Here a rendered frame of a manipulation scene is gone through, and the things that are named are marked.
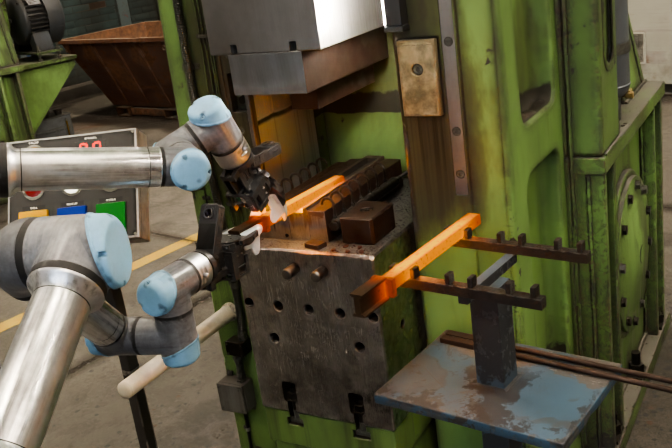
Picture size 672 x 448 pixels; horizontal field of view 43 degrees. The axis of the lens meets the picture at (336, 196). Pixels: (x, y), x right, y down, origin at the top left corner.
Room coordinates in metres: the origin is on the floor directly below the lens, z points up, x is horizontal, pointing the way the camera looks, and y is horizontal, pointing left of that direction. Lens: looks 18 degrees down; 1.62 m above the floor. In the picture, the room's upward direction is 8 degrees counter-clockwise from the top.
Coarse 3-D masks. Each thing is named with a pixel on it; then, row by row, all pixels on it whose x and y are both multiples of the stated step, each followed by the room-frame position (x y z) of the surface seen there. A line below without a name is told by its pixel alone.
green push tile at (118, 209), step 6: (96, 204) 2.02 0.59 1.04; (102, 204) 2.02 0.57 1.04; (108, 204) 2.02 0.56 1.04; (114, 204) 2.01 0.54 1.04; (120, 204) 2.01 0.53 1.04; (96, 210) 2.01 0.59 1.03; (102, 210) 2.01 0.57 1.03; (108, 210) 2.01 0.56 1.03; (114, 210) 2.01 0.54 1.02; (120, 210) 2.00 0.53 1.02; (120, 216) 2.00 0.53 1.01; (126, 222) 2.00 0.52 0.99; (126, 228) 1.99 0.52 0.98
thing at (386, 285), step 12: (468, 216) 1.70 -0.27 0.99; (456, 228) 1.64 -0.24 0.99; (432, 240) 1.59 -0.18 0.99; (444, 240) 1.58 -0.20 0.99; (456, 240) 1.62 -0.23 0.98; (420, 252) 1.54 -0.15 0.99; (432, 252) 1.54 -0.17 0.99; (408, 264) 1.49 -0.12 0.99; (420, 264) 1.51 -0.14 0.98; (372, 276) 1.44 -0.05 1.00; (384, 276) 1.43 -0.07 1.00; (396, 276) 1.44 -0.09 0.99; (408, 276) 1.47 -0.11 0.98; (360, 288) 1.38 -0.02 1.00; (372, 288) 1.38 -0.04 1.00; (384, 288) 1.42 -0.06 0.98; (396, 288) 1.44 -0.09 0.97; (360, 300) 1.36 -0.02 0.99; (372, 300) 1.39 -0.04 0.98; (384, 300) 1.41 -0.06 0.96; (360, 312) 1.36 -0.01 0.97; (372, 312) 1.37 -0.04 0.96
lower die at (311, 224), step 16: (352, 160) 2.29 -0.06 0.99; (384, 160) 2.24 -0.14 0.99; (400, 160) 2.23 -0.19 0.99; (320, 176) 2.21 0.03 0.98; (352, 176) 2.10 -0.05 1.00; (368, 176) 2.11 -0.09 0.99; (288, 192) 2.10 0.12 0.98; (304, 208) 1.90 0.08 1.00; (320, 208) 1.90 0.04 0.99; (336, 208) 1.92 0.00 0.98; (288, 224) 1.93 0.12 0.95; (304, 224) 1.90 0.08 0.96; (320, 224) 1.88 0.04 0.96; (304, 240) 1.91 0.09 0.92
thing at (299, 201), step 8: (336, 176) 2.09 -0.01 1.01; (320, 184) 2.03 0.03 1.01; (328, 184) 2.02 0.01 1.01; (336, 184) 2.05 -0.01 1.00; (304, 192) 1.97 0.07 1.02; (312, 192) 1.96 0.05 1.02; (320, 192) 1.98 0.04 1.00; (288, 200) 1.91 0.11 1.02; (296, 200) 1.90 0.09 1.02; (304, 200) 1.92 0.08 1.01; (312, 200) 1.95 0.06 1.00; (288, 208) 1.86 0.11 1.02; (296, 208) 1.89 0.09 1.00; (256, 216) 1.79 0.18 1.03; (264, 216) 1.78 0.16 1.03; (240, 224) 1.74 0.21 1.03; (248, 224) 1.74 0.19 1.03; (256, 224) 1.75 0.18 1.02; (264, 224) 1.77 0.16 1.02; (272, 224) 1.80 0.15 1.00; (232, 232) 1.70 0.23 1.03; (240, 232) 1.70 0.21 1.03
